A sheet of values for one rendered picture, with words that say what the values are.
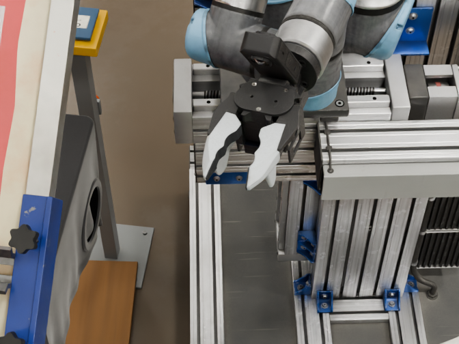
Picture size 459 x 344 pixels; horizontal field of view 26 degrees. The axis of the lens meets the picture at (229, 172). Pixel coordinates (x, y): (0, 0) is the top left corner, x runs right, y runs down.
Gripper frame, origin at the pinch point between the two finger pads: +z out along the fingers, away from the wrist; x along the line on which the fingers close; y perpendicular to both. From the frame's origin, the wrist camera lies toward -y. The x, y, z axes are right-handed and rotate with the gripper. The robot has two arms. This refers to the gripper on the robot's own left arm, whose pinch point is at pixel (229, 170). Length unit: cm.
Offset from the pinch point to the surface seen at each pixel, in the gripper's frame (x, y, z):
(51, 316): 54, 76, -13
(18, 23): 54, 18, -34
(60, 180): 62, 65, -37
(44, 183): 41, 31, -13
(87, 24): 76, 61, -78
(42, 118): 44, 25, -21
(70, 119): 68, 64, -52
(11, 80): 52, 24, -26
